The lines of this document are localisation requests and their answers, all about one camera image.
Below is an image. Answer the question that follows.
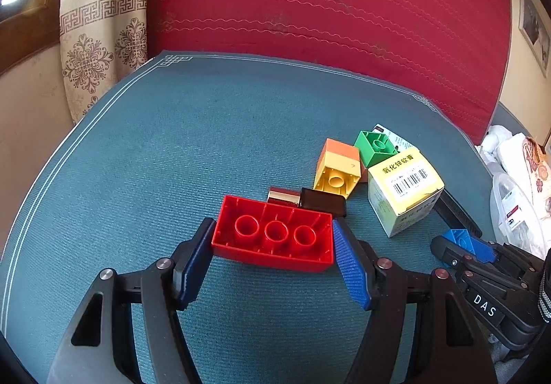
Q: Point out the beige patterned curtain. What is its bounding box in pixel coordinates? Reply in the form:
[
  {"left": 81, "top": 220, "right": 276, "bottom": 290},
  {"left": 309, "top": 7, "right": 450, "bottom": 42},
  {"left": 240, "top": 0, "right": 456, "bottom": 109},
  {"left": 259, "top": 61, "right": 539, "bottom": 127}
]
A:
[{"left": 59, "top": 0, "right": 149, "bottom": 125}]

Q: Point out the yellow white medicine box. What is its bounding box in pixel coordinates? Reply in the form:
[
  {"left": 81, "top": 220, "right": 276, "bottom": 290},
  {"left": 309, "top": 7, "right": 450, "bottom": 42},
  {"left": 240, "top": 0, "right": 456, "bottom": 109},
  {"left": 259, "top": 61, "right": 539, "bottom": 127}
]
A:
[{"left": 367, "top": 146, "right": 445, "bottom": 238}]

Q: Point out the clear plastic bowl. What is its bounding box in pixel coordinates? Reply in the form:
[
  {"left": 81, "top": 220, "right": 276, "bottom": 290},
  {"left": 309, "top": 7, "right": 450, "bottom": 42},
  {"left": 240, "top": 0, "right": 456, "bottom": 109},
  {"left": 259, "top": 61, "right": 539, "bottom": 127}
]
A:
[{"left": 491, "top": 172, "right": 551, "bottom": 256}]

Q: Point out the teal cloth-covered desktop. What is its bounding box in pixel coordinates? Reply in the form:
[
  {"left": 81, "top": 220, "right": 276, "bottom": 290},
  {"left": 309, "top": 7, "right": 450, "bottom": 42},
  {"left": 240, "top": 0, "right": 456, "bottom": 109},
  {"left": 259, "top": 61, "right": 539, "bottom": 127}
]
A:
[{"left": 0, "top": 50, "right": 496, "bottom": 384}]

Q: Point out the black white striped strap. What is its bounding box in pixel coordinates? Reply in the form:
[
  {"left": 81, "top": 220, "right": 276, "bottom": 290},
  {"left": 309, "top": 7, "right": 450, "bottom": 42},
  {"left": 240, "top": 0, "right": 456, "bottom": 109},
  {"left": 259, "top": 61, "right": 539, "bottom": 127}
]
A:
[{"left": 537, "top": 259, "right": 551, "bottom": 321}]

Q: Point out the framed wall picture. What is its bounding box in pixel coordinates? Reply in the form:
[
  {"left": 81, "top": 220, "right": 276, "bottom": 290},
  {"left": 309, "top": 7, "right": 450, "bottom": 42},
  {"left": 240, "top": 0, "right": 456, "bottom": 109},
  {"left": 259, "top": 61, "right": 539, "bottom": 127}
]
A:
[{"left": 519, "top": 0, "right": 551, "bottom": 79}]

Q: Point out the dark brown small box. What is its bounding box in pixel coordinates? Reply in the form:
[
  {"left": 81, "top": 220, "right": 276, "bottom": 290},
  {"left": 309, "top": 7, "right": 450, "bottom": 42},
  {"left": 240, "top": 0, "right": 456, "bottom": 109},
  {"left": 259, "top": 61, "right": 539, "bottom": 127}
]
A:
[{"left": 299, "top": 187, "right": 347, "bottom": 218}]

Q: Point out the white quilt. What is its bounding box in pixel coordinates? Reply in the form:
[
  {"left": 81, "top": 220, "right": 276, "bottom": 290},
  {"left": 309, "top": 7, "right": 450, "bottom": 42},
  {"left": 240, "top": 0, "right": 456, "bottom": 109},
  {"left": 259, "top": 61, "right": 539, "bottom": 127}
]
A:
[{"left": 476, "top": 124, "right": 551, "bottom": 195}]

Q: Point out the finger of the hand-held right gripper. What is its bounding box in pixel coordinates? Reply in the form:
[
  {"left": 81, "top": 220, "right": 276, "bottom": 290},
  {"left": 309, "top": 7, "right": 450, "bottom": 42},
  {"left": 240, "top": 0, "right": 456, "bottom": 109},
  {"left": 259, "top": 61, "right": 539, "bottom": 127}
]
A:
[
  {"left": 430, "top": 235, "right": 474, "bottom": 279},
  {"left": 434, "top": 189, "right": 484, "bottom": 238}
]

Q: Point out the small white teal box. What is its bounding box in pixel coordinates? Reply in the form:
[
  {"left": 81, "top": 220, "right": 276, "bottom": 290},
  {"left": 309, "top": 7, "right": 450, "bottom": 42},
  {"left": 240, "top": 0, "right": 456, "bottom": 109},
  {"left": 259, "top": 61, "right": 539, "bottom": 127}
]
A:
[{"left": 372, "top": 123, "right": 415, "bottom": 154}]

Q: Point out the blue building block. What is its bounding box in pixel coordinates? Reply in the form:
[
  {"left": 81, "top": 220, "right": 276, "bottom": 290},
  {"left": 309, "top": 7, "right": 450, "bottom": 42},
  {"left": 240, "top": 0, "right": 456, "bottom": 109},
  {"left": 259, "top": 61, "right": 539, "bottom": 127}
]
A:
[{"left": 443, "top": 228, "right": 497, "bottom": 265}]

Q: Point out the red padded headboard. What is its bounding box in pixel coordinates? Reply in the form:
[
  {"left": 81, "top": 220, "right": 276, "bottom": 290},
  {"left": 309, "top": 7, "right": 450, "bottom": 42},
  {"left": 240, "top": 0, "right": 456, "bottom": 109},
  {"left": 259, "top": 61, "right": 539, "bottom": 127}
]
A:
[{"left": 146, "top": 0, "right": 515, "bottom": 144}]

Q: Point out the red building block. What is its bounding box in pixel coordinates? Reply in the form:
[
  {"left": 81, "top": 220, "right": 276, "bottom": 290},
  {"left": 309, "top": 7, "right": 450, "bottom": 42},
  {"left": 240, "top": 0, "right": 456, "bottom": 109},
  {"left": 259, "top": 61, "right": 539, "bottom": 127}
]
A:
[{"left": 211, "top": 195, "right": 336, "bottom": 273}]

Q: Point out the grey bed sheet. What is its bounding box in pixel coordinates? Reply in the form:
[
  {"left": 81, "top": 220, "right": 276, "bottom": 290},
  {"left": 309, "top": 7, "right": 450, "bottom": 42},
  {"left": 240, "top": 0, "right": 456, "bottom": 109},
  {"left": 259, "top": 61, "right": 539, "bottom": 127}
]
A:
[{"left": 488, "top": 102, "right": 531, "bottom": 139}]

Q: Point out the orange yellow building block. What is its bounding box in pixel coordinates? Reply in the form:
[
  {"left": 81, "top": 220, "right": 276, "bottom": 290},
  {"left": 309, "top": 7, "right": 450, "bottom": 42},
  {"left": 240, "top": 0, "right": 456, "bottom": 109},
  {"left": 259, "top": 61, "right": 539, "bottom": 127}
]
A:
[{"left": 313, "top": 138, "right": 361, "bottom": 199}]

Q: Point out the floral pillow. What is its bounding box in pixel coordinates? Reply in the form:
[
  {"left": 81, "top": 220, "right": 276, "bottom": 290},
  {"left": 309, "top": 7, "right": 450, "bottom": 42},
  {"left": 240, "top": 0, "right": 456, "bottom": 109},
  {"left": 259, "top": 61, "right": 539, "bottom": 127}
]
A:
[{"left": 522, "top": 136, "right": 551, "bottom": 215}]

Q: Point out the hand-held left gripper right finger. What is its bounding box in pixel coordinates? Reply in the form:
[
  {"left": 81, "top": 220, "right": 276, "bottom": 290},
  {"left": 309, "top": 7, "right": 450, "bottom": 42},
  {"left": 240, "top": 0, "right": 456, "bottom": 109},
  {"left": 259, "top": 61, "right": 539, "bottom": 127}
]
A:
[{"left": 331, "top": 217, "right": 500, "bottom": 384}]

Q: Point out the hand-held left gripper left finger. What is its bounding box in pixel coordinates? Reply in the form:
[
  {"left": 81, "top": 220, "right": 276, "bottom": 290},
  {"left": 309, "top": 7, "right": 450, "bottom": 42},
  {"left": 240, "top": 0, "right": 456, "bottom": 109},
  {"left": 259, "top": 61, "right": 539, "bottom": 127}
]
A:
[{"left": 46, "top": 217, "right": 216, "bottom": 384}]

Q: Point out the green pink building block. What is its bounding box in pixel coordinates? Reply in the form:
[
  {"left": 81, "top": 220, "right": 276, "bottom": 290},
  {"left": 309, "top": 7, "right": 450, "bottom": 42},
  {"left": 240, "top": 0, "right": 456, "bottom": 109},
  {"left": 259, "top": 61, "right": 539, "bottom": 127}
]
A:
[{"left": 354, "top": 130, "right": 399, "bottom": 183}]

